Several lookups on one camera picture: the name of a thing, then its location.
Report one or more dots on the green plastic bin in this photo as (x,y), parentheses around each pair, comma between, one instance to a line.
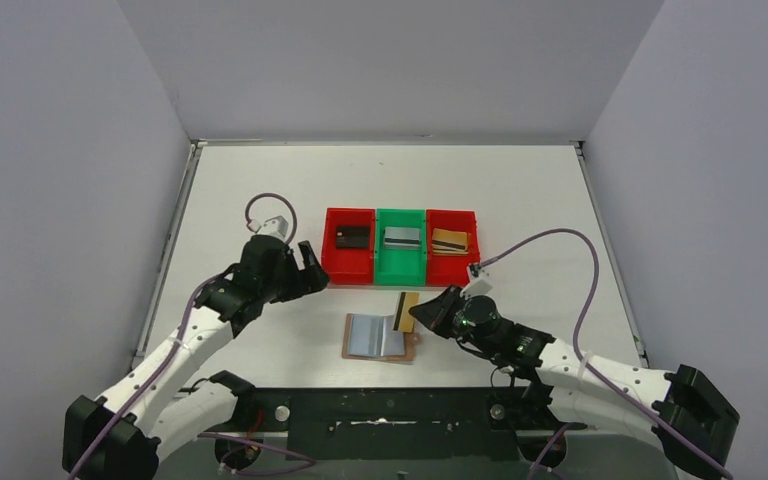
(395,266)

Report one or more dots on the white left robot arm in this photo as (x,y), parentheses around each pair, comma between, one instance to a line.
(131,427)

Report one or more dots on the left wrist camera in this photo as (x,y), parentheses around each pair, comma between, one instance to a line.
(276,227)

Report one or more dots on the black card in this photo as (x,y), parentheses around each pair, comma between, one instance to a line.
(352,237)

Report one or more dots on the gold card stack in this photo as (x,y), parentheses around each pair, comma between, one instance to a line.
(450,243)

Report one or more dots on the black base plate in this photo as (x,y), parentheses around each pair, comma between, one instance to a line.
(402,442)

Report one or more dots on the silver card stack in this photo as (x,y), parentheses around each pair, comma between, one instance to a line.
(402,238)

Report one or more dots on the red bin with black card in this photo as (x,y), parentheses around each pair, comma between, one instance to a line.
(348,266)

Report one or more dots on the gold card with stripe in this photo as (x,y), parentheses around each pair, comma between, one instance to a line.
(403,320)

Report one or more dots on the tan leather card holder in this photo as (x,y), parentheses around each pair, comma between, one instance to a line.
(374,338)

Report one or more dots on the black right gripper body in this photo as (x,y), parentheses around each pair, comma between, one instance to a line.
(446,318)

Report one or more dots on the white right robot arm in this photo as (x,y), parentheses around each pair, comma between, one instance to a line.
(681,413)

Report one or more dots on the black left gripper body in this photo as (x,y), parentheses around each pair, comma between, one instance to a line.
(295,274)

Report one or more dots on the red bin with gold cards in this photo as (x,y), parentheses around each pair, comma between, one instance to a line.
(442,270)

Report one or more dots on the aluminium frame rail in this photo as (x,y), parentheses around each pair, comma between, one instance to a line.
(215,407)

